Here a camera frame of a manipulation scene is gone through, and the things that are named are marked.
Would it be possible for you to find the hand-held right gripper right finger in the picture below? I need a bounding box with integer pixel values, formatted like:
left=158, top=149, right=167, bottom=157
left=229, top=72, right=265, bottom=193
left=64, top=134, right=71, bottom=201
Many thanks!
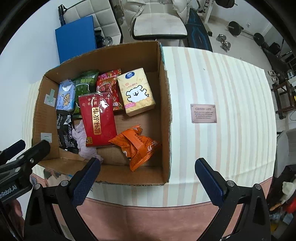
left=195, top=158, right=271, bottom=241

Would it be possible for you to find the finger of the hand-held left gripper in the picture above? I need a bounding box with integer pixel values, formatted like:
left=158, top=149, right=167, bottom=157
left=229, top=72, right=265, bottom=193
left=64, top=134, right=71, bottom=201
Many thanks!
left=0, top=140, right=26, bottom=163
left=14, top=140, right=51, bottom=172

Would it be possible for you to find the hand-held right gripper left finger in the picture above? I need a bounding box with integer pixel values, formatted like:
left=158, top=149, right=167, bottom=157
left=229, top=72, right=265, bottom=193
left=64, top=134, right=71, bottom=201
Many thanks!
left=24, top=158, right=101, bottom=241

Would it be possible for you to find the grey cloth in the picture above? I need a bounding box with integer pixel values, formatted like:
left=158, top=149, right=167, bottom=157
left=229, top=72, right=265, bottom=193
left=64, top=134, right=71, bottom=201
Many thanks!
left=72, top=120, right=104, bottom=163

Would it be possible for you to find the black snack packet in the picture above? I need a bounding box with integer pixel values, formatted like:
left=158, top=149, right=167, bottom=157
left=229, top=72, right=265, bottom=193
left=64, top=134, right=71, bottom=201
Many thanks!
left=56, top=111, right=79, bottom=154

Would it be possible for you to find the blue tissue pack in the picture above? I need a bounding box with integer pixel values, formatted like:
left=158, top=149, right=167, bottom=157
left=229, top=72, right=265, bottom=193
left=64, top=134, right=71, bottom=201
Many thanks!
left=55, top=79, right=77, bottom=111

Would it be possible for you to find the orange snack packet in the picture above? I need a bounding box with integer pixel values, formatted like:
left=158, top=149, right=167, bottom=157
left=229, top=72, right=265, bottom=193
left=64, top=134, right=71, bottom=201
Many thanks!
left=108, top=125, right=162, bottom=172

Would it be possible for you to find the cardboard box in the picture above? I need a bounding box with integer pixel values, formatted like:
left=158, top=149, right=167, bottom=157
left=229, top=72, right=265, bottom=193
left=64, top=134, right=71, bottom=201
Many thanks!
left=31, top=40, right=173, bottom=186

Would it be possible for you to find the green snack packet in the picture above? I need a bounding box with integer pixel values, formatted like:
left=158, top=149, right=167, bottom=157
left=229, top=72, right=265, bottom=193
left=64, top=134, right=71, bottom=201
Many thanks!
left=72, top=70, right=99, bottom=116

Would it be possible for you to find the red snack packet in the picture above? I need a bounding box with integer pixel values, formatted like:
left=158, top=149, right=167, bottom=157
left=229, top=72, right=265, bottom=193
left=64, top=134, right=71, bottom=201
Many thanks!
left=96, top=69, right=124, bottom=112

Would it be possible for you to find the yellow tissue pack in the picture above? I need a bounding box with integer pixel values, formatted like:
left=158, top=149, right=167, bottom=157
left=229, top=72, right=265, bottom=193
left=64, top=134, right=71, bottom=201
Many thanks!
left=117, top=68, right=156, bottom=117

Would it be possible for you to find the striped pink tablecloth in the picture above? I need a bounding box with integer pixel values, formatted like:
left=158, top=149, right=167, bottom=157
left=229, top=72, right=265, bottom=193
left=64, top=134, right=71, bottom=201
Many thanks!
left=23, top=45, right=278, bottom=241

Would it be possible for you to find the cream plush toy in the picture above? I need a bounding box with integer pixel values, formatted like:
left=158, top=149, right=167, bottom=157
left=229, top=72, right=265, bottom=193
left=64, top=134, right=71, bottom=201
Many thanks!
left=281, top=181, right=295, bottom=203

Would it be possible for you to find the dark wooden chair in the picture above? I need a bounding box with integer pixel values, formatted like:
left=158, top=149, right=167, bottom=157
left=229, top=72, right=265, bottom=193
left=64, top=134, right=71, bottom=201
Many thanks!
left=270, top=79, right=296, bottom=120

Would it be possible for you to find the blue foam board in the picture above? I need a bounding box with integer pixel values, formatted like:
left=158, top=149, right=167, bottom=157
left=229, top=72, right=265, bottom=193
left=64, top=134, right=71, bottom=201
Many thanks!
left=55, top=16, right=97, bottom=64

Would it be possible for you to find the dark exercise bench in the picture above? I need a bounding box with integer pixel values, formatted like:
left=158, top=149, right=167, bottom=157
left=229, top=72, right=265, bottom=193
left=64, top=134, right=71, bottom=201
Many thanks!
left=261, top=42, right=295, bottom=77

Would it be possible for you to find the black weight bench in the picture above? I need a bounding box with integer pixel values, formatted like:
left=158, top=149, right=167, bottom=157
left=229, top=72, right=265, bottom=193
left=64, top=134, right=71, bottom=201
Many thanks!
left=186, top=8, right=213, bottom=52

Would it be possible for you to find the white quilted chair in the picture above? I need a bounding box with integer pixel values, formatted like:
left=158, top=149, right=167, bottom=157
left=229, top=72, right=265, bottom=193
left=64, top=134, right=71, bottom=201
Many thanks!
left=62, top=0, right=123, bottom=47

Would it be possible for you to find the small floor barbell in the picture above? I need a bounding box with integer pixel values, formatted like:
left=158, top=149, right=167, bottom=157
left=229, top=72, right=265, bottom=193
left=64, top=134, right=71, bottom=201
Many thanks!
left=228, top=21, right=265, bottom=45

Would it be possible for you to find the white padded chair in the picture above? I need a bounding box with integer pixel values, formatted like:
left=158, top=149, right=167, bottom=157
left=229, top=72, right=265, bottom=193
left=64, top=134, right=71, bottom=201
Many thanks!
left=109, top=0, right=188, bottom=45

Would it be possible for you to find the white barbell rack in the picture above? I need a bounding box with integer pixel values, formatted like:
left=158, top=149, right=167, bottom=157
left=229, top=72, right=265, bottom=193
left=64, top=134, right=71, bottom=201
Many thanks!
left=198, top=0, right=220, bottom=24

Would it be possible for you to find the barbell with black plates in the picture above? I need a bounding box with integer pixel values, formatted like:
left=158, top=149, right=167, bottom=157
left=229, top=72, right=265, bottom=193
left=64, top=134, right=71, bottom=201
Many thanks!
left=217, top=0, right=238, bottom=7

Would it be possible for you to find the black handle bar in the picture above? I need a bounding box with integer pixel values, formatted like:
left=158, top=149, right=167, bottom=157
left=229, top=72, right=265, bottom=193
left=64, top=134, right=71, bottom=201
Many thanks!
left=58, top=6, right=68, bottom=26

